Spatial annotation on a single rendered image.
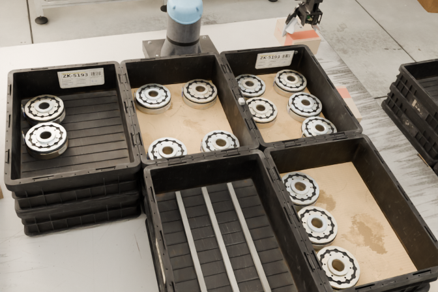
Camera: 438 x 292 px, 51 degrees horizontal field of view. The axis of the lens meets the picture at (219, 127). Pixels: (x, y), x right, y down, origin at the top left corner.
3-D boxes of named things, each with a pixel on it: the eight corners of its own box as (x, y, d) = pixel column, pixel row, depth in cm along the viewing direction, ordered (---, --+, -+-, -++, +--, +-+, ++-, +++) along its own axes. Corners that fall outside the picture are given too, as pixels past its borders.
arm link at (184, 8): (165, 42, 154) (167, 5, 145) (165, 21, 164) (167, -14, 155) (201, 43, 156) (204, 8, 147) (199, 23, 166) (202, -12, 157)
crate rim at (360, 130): (217, 57, 143) (218, 51, 141) (304, 49, 151) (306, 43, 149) (260, 154, 117) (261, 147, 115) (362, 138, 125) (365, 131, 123)
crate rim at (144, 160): (119, 66, 135) (118, 60, 133) (217, 57, 143) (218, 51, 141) (142, 172, 109) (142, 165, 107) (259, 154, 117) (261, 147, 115)
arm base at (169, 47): (155, 48, 168) (156, 24, 162) (194, 43, 174) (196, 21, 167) (167, 72, 158) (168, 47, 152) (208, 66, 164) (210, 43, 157)
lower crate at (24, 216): (24, 128, 141) (15, 99, 133) (122, 116, 149) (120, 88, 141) (24, 240, 116) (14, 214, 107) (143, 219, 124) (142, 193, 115)
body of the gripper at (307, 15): (302, 28, 173) (309, -1, 164) (292, 15, 178) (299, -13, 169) (319, 26, 175) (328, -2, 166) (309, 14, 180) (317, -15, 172)
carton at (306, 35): (273, 34, 191) (277, 19, 186) (298, 31, 195) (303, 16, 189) (289, 58, 181) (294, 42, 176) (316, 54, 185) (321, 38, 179)
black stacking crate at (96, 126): (17, 102, 133) (8, 72, 125) (120, 91, 141) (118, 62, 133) (15, 216, 108) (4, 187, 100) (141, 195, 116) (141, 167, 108)
